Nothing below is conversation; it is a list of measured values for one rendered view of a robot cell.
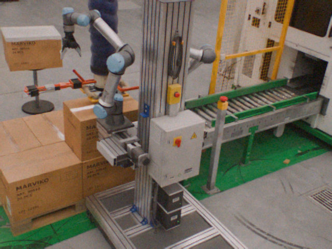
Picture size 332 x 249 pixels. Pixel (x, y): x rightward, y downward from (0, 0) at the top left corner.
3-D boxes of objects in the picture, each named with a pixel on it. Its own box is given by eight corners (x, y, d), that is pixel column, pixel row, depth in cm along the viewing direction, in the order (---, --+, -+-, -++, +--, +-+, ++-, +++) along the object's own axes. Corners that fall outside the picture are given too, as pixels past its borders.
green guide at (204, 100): (280, 81, 554) (282, 75, 549) (287, 84, 546) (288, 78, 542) (180, 105, 471) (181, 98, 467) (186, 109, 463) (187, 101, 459)
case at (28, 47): (55, 56, 555) (53, 25, 536) (63, 67, 524) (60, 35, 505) (4, 59, 530) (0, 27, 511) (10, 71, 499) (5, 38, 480)
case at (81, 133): (123, 126, 421) (124, 90, 402) (142, 146, 392) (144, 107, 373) (64, 140, 391) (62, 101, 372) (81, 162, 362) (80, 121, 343)
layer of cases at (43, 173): (96, 133, 483) (96, 102, 464) (140, 179, 412) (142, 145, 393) (-18, 162, 421) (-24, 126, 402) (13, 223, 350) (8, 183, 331)
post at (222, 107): (210, 186, 436) (223, 99, 388) (214, 190, 431) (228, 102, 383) (205, 188, 432) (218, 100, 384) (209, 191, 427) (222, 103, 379)
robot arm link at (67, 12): (69, 10, 285) (59, 8, 288) (70, 26, 290) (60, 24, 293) (77, 8, 291) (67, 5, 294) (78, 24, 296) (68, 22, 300)
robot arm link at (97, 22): (144, 54, 295) (96, 4, 299) (135, 58, 286) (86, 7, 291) (136, 65, 302) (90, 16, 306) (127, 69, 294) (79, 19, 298)
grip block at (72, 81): (78, 83, 357) (78, 77, 354) (83, 88, 350) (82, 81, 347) (68, 85, 353) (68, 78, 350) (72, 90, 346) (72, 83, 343)
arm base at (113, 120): (128, 123, 326) (128, 112, 322) (110, 127, 318) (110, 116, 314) (119, 115, 337) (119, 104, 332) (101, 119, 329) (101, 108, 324)
